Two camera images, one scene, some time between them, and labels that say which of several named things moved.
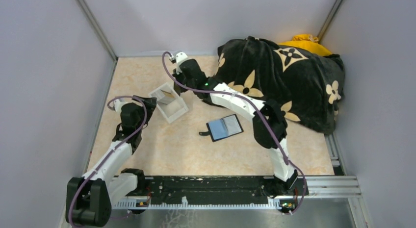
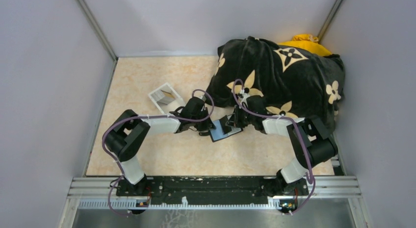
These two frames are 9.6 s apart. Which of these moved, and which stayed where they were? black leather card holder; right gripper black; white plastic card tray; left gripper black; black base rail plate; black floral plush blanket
Moved: left gripper black; right gripper black
Stayed: black base rail plate; black leather card holder; black floral plush blanket; white plastic card tray
